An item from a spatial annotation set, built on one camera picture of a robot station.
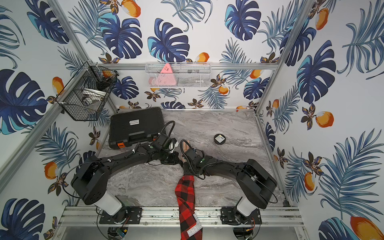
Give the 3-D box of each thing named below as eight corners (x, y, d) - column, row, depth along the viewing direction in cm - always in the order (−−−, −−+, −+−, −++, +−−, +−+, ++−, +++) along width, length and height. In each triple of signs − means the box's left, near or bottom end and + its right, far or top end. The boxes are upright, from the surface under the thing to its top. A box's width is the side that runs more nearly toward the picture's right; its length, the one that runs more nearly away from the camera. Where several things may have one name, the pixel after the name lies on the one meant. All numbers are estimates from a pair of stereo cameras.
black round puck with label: (214, 144, 104) (214, 142, 102) (213, 135, 108) (213, 133, 107) (225, 144, 104) (226, 142, 102) (224, 135, 109) (225, 133, 107)
